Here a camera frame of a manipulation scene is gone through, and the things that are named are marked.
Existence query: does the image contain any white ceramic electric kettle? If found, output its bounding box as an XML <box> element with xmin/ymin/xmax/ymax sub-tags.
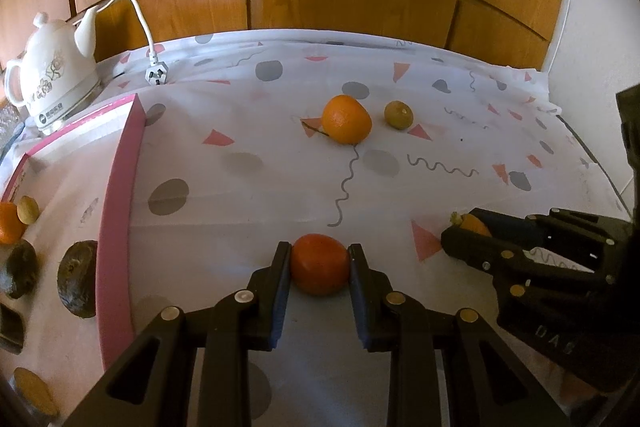
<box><xmin>4</xmin><ymin>4</ymin><xmax>103</xmax><ymax>135</ymax></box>

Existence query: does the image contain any white patterned tablecloth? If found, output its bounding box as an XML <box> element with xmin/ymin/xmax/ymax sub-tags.
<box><xmin>0</xmin><ymin>28</ymin><xmax>636</xmax><ymax>427</ymax></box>

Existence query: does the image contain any small dark brown round fruit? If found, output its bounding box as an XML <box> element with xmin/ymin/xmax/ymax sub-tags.
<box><xmin>0</xmin><ymin>239</ymin><xmax>38</xmax><ymax>300</ymax></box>

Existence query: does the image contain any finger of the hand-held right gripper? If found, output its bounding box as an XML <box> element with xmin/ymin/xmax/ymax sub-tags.
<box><xmin>472</xmin><ymin>208</ymin><xmax>634</xmax><ymax>279</ymax></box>
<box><xmin>441</xmin><ymin>227</ymin><xmax>617</xmax><ymax>304</ymax></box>

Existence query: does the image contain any red tomato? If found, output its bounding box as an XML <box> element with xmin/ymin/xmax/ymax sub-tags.
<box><xmin>291</xmin><ymin>233</ymin><xmax>351</xmax><ymax>297</ymax></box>

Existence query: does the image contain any thin dark twig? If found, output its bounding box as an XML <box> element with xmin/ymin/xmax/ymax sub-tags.
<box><xmin>291</xmin><ymin>118</ymin><xmax>331</xmax><ymax>138</ymax></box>

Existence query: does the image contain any narrow short wooden log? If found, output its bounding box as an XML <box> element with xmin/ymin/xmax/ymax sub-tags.
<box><xmin>0</xmin><ymin>302</ymin><xmax>26</xmax><ymax>354</ymax></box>

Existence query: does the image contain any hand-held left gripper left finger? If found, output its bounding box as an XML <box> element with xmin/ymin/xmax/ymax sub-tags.
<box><xmin>70</xmin><ymin>241</ymin><xmax>293</xmax><ymax>427</ymax></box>

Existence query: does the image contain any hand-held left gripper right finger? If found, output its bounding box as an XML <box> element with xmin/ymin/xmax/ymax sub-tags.
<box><xmin>347</xmin><ymin>243</ymin><xmax>563</xmax><ymax>427</ymax></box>

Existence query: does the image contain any small yellowish round fruit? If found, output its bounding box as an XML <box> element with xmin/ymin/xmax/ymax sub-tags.
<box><xmin>17</xmin><ymin>196</ymin><xmax>40</xmax><ymax>225</ymax></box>
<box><xmin>384</xmin><ymin>101</ymin><xmax>414</xmax><ymax>130</ymax></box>

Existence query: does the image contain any carrot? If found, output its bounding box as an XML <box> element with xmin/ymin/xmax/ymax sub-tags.
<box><xmin>450</xmin><ymin>211</ymin><xmax>493</xmax><ymax>238</ymax></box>

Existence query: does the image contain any orange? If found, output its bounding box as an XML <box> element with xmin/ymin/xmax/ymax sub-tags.
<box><xmin>321</xmin><ymin>94</ymin><xmax>373</xmax><ymax>144</ymax></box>
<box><xmin>0</xmin><ymin>202</ymin><xmax>27</xmax><ymax>245</ymax></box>

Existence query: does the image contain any white power cord with plug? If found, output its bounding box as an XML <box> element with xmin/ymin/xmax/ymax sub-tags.
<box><xmin>75</xmin><ymin>0</ymin><xmax>168</xmax><ymax>88</ymax></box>

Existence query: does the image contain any large dark brown round fruit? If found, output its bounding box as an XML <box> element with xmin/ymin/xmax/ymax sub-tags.
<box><xmin>56</xmin><ymin>239</ymin><xmax>100</xmax><ymax>320</ymax></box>

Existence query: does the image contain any pink shallow tray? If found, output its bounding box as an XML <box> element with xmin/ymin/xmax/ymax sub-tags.
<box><xmin>0</xmin><ymin>93</ymin><xmax>147</xmax><ymax>373</ymax></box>

